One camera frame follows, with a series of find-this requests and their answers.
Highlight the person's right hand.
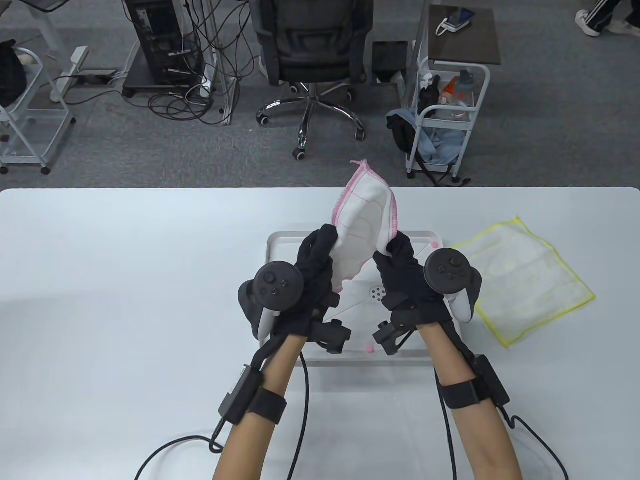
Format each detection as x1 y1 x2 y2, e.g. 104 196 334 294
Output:
372 231 453 329

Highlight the person's left hand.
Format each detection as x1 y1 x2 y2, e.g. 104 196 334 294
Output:
272 223 342 341

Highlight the pink-edged white dish cloth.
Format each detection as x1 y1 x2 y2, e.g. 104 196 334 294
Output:
330 159 401 295

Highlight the yellow-edged white dish cloth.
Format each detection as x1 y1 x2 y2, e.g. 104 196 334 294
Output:
444 216 597 348

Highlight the person's right forearm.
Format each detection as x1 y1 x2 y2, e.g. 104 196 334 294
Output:
415 322 523 480

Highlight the person's left forearm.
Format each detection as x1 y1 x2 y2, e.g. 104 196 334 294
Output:
212 332 308 480

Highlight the black forearm module box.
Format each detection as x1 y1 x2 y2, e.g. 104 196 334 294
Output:
217 365 264 426
470 355 511 408

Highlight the light blue cloth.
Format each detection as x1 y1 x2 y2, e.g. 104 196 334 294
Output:
400 107 463 166

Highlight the white plastic tray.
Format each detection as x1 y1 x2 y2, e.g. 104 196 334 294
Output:
263 230 464 368

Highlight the white rolling cart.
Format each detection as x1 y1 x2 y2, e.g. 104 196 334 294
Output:
0 47 77 175
405 62 492 181

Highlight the black backpack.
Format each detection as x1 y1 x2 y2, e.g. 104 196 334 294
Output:
386 112 471 187

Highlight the black handheld tool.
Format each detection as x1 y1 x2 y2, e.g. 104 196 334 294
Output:
419 75 442 118

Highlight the orange white bottle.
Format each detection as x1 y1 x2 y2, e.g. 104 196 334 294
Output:
439 76 460 106

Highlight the clear bottle grey cap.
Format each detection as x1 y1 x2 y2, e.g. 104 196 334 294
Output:
450 69 477 121

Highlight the black box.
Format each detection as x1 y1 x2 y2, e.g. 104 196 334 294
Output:
372 41 410 84

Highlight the black office chair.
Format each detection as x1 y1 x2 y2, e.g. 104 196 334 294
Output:
248 0 377 162

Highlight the brown side table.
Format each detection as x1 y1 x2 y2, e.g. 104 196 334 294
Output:
428 5 502 66

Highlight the blue smartphone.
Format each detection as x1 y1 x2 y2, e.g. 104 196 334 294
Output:
436 8 475 37

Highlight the black computer tower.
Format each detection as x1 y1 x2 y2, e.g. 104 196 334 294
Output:
122 0 206 98

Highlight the black floor socket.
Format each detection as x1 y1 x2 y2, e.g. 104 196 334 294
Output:
75 70 118 85

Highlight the white desk leg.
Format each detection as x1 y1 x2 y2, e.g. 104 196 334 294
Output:
30 0 90 103

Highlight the black bag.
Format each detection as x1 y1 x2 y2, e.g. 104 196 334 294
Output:
0 40 27 108

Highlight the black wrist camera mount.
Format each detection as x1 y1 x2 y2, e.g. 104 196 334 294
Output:
372 320 416 357
312 320 353 356

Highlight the black glove cable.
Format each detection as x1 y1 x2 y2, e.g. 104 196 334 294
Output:
134 350 311 480
435 370 571 480

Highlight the black forearm strap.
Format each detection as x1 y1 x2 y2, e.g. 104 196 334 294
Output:
247 387 288 426
440 380 483 411

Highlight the white metal desk frame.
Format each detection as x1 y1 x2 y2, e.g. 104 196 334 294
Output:
200 0 238 126

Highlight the tangle of black cables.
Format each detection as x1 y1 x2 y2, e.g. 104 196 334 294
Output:
127 0 261 126

